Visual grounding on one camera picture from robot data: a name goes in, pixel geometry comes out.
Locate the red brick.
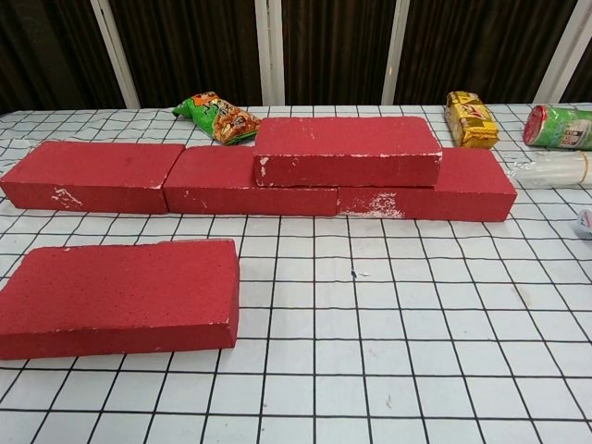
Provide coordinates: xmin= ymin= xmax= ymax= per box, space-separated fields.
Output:
xmin=336 ymin=148 xmax=518 ymax=224
xmin=0 ymin=141 xmax=186 ymax=215
xmin=0 ymin=238 xmax=241 ymax=361
xmin=163 ymin=145 xmax=339 ymax=217
xmin=253 ymin=116 xmax=443 ymax=189

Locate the green snack bag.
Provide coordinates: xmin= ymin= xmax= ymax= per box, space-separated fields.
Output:
xmin=172 ymin=91 xmax=263 ymax=147

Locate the white checkered tablecloth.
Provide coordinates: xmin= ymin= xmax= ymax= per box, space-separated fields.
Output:
xmin=0 ymin=104 xmax=592 ymax=444

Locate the yellow biscuit pack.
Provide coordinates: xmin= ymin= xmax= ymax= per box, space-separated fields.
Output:
xmin=445 ymin=91 xmax=502 ymax=150

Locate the clear plastic straw bundle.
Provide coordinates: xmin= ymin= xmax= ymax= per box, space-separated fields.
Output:
xmin=506 ymin=150 xmax=592 ymax=190

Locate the green chip can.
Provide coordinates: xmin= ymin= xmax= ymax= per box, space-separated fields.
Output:
xmin=523 ymin=104 xmax=592 ymax=153

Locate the clear plastic water bottle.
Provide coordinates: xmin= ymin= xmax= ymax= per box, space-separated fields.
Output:
xmin=574 ymin=207 xmax=592 ymax=241

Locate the white metal frame post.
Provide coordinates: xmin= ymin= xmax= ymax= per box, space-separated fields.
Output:
xmin=531 ymin=0 xmax=585 ymax=104
xmin=90 ymin=0 xmax=140 ymax=108
xmin=381 ymin=0 xmax=413 ymax=105
xmin=253 ymin=0 xmax=286 ymax=106

